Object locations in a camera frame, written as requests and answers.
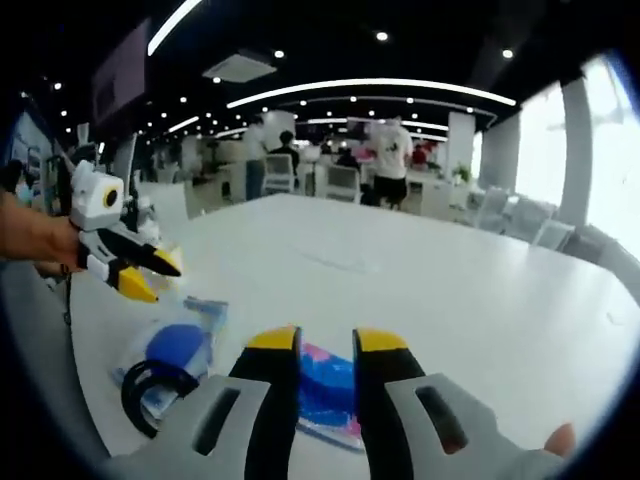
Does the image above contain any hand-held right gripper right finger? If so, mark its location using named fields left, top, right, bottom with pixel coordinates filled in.
left=351, top=327, right=567, bottom=480

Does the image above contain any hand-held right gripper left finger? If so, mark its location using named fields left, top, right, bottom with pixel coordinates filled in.
left=105, top=324, right=303, bottom=480

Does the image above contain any blue and pink plastic packet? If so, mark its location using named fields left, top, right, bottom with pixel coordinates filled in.
left=297, top=342, right=369, bottom=451

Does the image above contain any clear packet with blue oval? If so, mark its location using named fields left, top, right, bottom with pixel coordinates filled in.
left=112, top=294, right=231, bottom=421

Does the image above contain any black curved band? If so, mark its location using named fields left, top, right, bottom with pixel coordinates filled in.
left=121, top=358, right=201, bottom=440

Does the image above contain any person's left hand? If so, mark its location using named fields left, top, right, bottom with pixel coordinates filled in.
left=0, top=191, right=85, bottom=276

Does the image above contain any person's right hand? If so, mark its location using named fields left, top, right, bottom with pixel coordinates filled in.
left=543, top=422, right=577, bottom=458

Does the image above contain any white table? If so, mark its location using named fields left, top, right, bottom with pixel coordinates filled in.
left=67, top=192, right=639, bottom=466

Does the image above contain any hanging dark screen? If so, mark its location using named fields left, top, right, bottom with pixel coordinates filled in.
left=91, top=18, right=152, bottom=127

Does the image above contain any white office chair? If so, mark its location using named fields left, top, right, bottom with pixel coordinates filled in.
left=326, top=163, right=362, bottom=203
left=263, top=153, right=297, bottom=195

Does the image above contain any ceiling air vent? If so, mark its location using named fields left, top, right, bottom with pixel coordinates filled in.
left=202, top=48, right=279, bottom=85

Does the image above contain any row of white chairs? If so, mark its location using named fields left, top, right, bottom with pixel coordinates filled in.
left=472, top=185, right=577, bottom=252

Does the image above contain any potted plant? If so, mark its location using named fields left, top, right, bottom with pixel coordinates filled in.
left=451, top=161, right=475, bottom=187

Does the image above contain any curved ceiling light strip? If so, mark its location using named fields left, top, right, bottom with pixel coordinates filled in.
left=226, top=77, right=517, bottom=110

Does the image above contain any black cable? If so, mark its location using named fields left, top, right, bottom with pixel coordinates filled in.
left=60, top=263, right=75, bottom=329

